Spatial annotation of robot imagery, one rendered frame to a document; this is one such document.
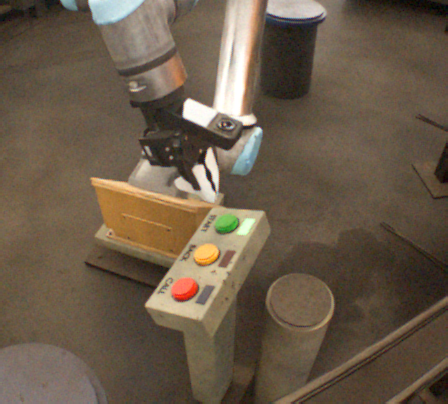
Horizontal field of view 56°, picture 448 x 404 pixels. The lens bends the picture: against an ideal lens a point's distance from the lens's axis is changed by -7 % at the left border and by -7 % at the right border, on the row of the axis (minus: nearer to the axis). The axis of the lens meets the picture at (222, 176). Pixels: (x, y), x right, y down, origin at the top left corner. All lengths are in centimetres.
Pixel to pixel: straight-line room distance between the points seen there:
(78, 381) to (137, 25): 60
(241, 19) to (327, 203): 80
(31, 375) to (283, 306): 47
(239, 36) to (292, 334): 77
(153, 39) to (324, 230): 114
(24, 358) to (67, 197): 98
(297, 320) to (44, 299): 93
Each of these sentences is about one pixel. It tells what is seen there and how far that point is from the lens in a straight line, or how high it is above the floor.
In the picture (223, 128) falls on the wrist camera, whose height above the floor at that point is 82.
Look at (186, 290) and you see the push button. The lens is 69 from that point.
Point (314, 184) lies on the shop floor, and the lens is 176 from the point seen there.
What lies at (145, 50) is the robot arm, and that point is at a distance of 61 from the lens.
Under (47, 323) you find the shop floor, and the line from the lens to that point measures 146.
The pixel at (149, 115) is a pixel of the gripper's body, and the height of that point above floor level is 81.
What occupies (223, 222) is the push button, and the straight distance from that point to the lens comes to 78.
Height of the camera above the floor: 120
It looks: 43 degrees down
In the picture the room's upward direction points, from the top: straight up
